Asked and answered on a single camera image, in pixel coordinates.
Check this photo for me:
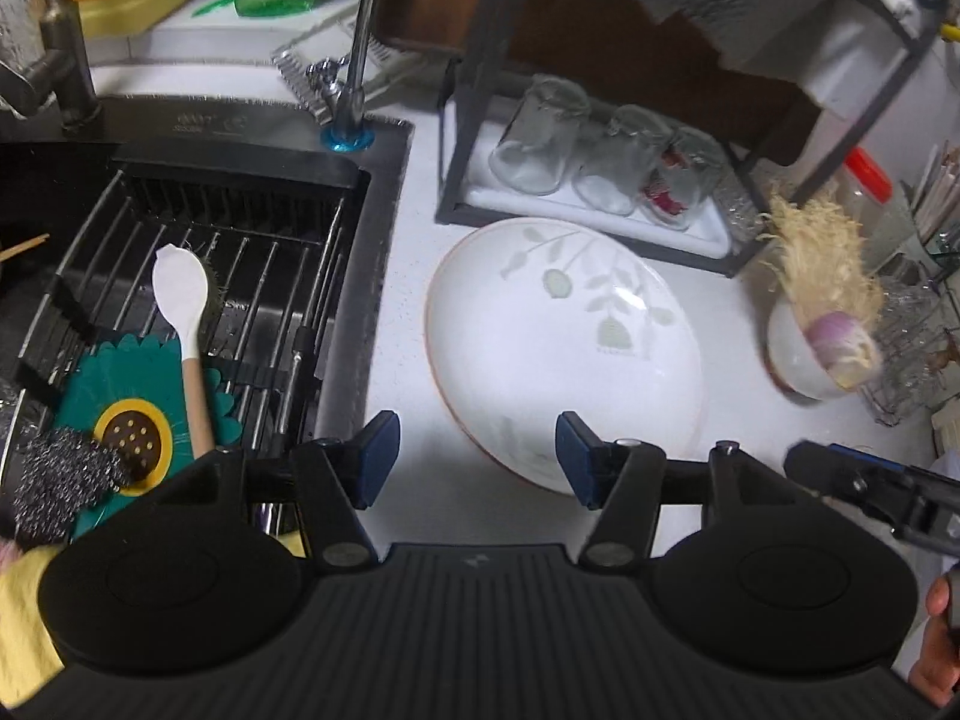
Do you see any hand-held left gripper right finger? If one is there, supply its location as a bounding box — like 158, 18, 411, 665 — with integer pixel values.
554, 410, 782, 569

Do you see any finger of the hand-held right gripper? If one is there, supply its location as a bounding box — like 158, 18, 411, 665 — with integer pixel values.
783, 440, 914, 515

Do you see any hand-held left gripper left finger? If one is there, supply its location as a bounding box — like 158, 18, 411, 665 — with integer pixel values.
216, 410, 401, 572

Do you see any white floral plate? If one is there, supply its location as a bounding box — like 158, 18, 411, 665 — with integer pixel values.
425, 217, 707, 497

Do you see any person's right hand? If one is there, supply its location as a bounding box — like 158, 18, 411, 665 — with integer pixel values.
906, 576, 960, 707

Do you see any white bowl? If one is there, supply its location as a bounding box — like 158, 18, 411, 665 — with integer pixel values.
765, 292, 880, 401

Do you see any black sink drain rack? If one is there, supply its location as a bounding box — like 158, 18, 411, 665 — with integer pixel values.
13, 141, 374, 541

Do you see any plastic jar with red lid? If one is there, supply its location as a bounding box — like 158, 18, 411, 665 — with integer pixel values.
834, 146, 917, 275

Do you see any white rack tray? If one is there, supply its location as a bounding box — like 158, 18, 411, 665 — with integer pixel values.
457, 101, 734, 260

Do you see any teal flower-shaped mat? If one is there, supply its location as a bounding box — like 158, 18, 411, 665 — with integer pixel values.
58, 336, 246, 542

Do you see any drinking glass with red print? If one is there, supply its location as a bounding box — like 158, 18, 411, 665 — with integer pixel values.
640, 126, 730, 232

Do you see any clear drinking glass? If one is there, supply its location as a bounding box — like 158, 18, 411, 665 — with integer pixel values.
572, 105, 674, 216
487, 75, 593, 197

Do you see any bundle of chopsticks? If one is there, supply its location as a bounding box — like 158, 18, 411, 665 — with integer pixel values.
910, 141, 960, 242

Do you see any steel wool scrubber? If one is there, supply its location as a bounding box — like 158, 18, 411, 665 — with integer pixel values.
9, 426, 134, 543

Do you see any black sink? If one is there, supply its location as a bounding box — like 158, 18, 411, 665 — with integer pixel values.
0, 94, 417, 541

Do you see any yellow cloth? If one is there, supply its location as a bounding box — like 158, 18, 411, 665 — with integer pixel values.
0, 529, 307, 707

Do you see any black metal rack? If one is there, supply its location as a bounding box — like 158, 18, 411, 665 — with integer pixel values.
435, 0, 947, 280

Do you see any clear ribbed rack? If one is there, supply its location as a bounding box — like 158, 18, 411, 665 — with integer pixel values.
270, 19, 451, 100

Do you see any wooden chopstick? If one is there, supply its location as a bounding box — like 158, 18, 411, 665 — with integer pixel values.
0, 233, 51, 262

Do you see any chrome faucet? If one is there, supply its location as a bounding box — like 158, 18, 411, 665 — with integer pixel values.
306, 0, 391, 153

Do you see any dark metal faucet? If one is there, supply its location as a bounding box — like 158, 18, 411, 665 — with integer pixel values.
0, 0, 104, 130

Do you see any wire glass holder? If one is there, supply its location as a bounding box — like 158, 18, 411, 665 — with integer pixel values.
859, 270, 960, 427

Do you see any white spatula with wooden handle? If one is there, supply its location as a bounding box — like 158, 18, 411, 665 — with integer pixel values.
151, 243, 216, 460

